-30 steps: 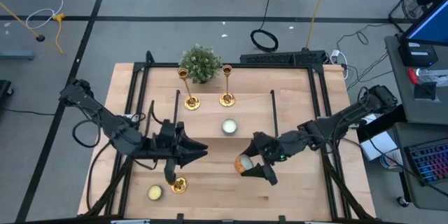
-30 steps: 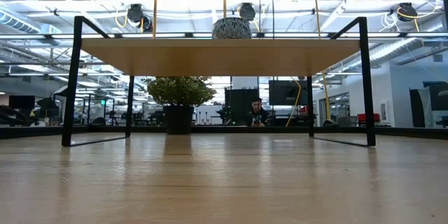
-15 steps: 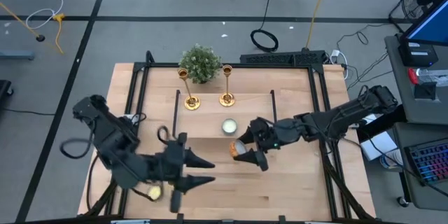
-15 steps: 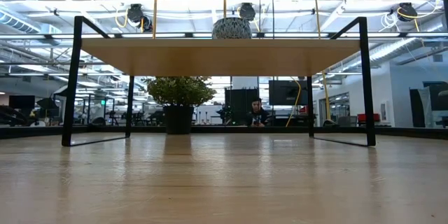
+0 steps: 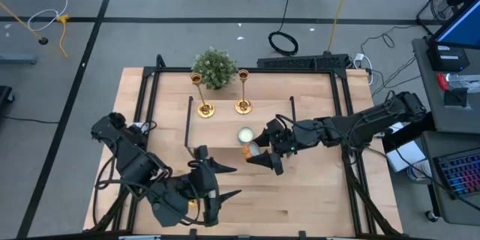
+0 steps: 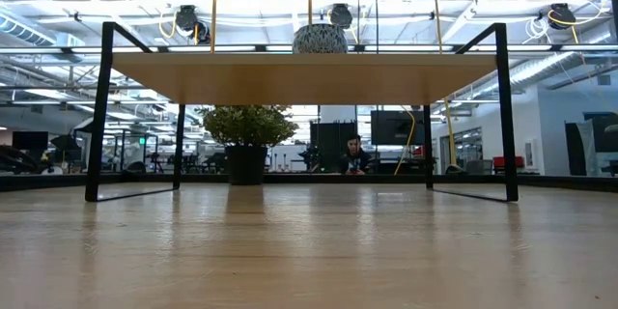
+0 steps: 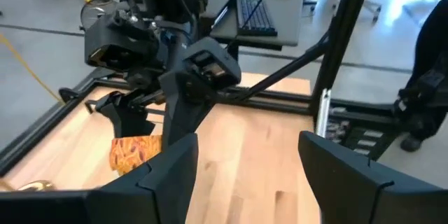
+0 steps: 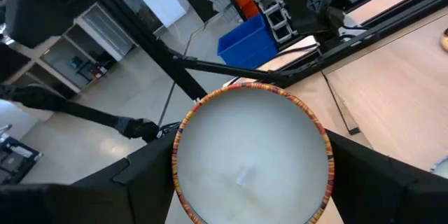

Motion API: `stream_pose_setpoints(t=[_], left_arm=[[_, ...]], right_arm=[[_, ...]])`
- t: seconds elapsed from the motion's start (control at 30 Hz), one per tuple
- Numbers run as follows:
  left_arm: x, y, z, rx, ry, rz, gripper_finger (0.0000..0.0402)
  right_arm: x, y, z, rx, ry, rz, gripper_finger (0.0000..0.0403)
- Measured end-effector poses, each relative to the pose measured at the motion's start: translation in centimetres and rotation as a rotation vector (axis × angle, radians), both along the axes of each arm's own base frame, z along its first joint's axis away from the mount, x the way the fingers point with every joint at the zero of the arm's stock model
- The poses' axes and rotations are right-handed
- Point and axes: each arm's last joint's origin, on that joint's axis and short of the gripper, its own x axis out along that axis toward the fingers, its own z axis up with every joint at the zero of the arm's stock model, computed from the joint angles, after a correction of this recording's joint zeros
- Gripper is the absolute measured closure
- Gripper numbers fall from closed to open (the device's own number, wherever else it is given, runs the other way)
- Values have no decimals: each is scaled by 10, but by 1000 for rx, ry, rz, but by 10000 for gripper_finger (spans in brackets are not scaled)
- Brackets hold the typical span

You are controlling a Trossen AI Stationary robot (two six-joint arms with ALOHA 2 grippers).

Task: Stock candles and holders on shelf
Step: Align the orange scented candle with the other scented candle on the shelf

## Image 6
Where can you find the white candle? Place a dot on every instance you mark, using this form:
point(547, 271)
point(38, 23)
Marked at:
point(319, 38)

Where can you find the person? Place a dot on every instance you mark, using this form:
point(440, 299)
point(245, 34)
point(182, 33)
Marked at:
point(355, 159)

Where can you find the artificial plant in black pot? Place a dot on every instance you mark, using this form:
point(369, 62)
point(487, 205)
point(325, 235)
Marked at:
point(246, 125)

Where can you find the red seat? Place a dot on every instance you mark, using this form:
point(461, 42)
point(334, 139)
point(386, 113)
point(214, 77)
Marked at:
point(507, 161)

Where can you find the wooden shelf black metal frame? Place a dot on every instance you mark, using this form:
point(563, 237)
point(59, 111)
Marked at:
point(309, 79)

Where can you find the black wall screen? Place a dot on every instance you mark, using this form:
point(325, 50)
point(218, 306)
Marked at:
point(393, 127)

